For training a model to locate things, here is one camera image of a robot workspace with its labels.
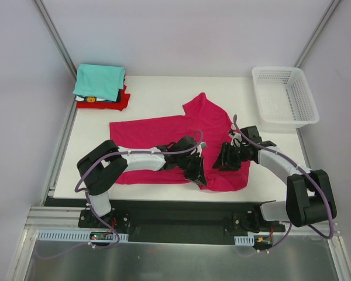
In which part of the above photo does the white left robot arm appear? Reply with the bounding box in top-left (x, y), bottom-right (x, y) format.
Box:
top-left (75, 135), bottom-right (207, 228)

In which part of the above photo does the folded teal t shirt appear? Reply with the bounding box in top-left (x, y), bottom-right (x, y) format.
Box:
top-left (73, 64), bottom-right (125, 102)

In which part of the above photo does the crimson pink t shirt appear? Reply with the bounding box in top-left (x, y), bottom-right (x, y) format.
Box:
top-left (109, 92), bottom-right (250, 192)

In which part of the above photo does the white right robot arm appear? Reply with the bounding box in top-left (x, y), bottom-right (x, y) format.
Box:
top-left (213, 126), bottom-right (337, 239)

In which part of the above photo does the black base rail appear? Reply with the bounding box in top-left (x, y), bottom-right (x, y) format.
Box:
top-left (64, 198), bottom-right (293, 245)

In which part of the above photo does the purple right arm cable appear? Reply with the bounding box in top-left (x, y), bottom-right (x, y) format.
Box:
top-left (230, 114), bottom-right (335, 252)

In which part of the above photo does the white plastic basket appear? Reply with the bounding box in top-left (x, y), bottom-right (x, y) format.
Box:
top-left (252, 66), bottom-right (319, 132)

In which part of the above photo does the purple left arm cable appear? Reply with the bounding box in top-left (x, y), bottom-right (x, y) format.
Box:
top-left (74, 130), bottom-right (205, 241)

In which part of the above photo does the folded dark printed t shirt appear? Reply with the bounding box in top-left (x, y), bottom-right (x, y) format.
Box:
top-left (75, 95), bottom-right (121, 105)

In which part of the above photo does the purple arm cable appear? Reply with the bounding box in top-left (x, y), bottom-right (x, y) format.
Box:
top-left (74, 130), bottom-right (205, 241)
top-left (230, 114), bottom-right (335, 252)

